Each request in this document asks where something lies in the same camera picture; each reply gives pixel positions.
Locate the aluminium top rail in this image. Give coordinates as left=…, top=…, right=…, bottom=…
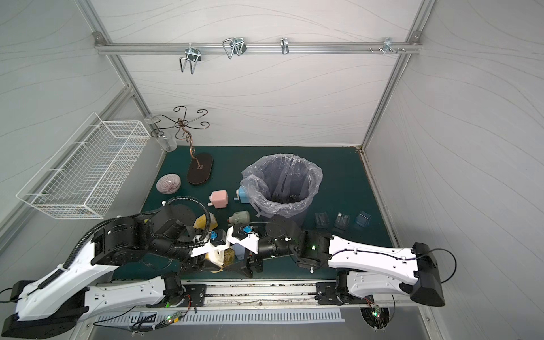
left=92, top=31, right=422, bottom=56

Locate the green pencil sharpener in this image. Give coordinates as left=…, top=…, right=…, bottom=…
left=228, top=211, right=251, bottom=226

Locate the pink patterned bowl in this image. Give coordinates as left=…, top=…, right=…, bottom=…
left=155, top=174, right=181, bottom=195

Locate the pink pencil sharpener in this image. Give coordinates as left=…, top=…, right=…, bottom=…
left=208, top=190, right=229, bottom=209

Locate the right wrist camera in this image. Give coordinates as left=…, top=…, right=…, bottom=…
left=227, top=225, right=259, bottom=254

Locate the light blue pencil sharpener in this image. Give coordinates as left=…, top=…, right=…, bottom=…
left=232, top=244, right=246, bottom=261

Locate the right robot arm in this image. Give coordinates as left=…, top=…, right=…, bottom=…
left=227, top=215, right=446, bottom=307

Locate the metal hook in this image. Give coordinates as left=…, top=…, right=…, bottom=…
left=280, top=38, right=289, bottom=55
left=368, top=38, right=407, bottom=55
left=179, top=44, right=202, bottom=75
left=222, top=37, right=247, bottom=60

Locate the clear glass cup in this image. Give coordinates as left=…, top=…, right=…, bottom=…
left=144, top=114, right=178, bottom=152

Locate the clear sharpener tray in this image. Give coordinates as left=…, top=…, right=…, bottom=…
left=334, top=212, right=351, bottom=232
left=314, top=212, right=330, bottom=229

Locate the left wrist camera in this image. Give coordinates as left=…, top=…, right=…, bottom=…
left=191, top=229, right=230, bottom=258

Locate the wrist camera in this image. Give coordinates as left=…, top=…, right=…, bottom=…
left=227, top=225, right=259, bottom=254
left=191, top=229, right=230, bottom=258

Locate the grey trash bin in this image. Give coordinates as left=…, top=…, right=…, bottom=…
left=262, top=211, right=307, bottom=227

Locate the clear plastic bin liner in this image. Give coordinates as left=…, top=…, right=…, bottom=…
left=240, top=154, right=323, bottom=218

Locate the yellow pencil sharpener front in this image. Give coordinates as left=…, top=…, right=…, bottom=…
left=206, top=250, right=226, bottom=273

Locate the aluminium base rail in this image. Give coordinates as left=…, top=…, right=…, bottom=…
left=84, top=276, right=408, bottom=318

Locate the blue tinted sharpener tray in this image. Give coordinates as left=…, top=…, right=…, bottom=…
left=355, top=211, right=371, bottom=228

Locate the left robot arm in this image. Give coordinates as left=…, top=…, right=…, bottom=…
left=1, top=196, right=211, bottom=339

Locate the bronze mug tree stand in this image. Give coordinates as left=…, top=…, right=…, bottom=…
left=166, top=105, right=214, bottom=186

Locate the white wire basket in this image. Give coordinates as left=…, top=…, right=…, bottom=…
left=16, top=113, right=150, bottom=220

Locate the green mat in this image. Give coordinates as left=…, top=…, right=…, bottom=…
left=113, top=146, right=392, bottom=280

